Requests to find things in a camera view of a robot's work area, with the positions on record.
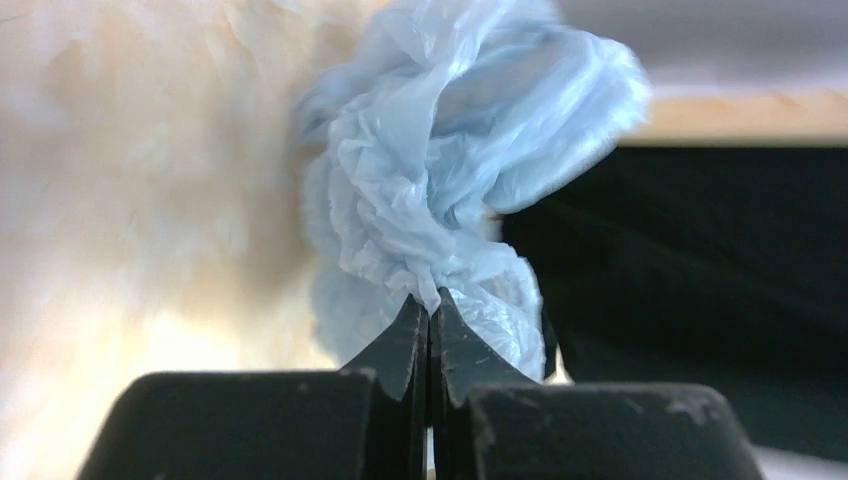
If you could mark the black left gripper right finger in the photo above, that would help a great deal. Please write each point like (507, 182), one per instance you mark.
(491, 421)

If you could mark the black printed t-shirt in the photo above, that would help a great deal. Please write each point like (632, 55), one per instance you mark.
(725, 267)

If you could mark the light blue plastic trash bag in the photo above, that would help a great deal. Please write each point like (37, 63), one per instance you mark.
(449, 113)

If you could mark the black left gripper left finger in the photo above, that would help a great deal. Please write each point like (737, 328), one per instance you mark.
(366, 420)

